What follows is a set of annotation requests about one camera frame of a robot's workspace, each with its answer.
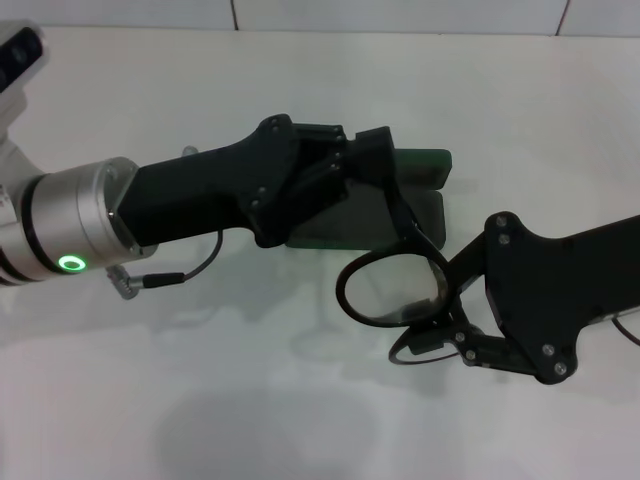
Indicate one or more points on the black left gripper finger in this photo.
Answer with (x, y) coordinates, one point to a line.
(365, 150)

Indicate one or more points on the green glasses case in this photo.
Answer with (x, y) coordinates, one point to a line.
(420, 215)

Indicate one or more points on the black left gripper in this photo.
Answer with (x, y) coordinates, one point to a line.
(210, 195)

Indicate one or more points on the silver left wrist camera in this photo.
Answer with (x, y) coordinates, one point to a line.
(17, 55)

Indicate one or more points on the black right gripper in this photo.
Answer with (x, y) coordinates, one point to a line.
(545, 300)

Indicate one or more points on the black glasses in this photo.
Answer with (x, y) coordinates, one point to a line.
(345, 295)

